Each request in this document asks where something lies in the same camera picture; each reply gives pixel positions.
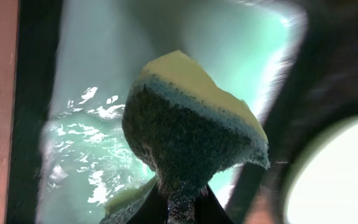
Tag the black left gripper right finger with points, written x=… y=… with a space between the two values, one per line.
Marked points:
x=208 y=210

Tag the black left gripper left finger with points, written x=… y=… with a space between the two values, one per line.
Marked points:
x=153 y=210

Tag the green and yellow sponge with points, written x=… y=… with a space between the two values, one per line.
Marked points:
x=185 y=128

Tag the rectangular tray with green water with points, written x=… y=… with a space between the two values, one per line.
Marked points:
x=76 y=61

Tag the round black tray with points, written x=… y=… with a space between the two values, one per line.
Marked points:
x=318 y=90

